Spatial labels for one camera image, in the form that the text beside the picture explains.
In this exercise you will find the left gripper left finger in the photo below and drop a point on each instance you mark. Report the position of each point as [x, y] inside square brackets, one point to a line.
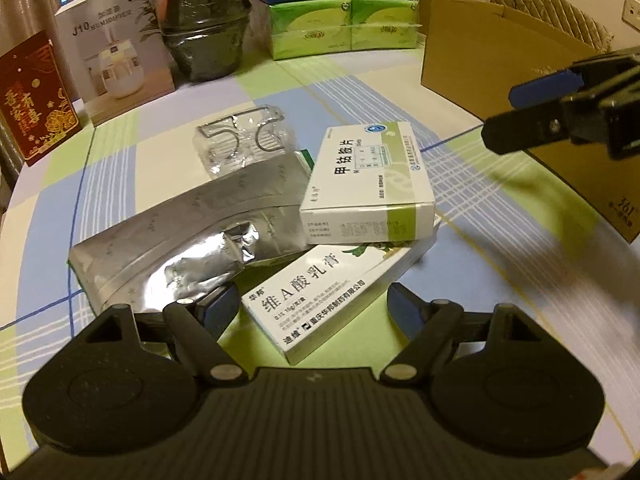
[196, 328]

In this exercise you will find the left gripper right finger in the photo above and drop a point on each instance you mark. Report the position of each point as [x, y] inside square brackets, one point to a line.
[429, 328]

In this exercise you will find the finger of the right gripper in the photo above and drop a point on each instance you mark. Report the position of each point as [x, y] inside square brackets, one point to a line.
[525, 128]
[580, 76]

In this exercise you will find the silver foil pouch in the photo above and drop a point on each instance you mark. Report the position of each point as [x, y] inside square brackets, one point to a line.
[184, 248]

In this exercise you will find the clear plastic hook package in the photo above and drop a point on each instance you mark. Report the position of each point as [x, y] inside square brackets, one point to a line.
[241, 139]

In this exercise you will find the quilted beige chair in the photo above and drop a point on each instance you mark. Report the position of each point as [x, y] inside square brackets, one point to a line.
[563, 15]

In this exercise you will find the brown cardboard box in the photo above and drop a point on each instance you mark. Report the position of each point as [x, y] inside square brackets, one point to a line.
[475, 52]

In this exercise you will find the white ointment box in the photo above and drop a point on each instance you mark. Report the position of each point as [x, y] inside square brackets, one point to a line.
[311, 299]

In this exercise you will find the white green medicine box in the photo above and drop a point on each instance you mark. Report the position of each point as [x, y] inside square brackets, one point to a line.
[369, 184]

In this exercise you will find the green tissue pack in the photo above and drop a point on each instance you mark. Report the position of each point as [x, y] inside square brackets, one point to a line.
[314, 27]

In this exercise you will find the red greeting card box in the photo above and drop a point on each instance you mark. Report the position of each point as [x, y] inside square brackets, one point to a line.
[34, 102]

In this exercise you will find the white humidifier box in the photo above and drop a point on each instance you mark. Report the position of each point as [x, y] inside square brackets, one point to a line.
[115, 53]

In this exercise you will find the dark wrapped pot stack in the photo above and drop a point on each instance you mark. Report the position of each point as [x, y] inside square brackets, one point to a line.
[205, 37]

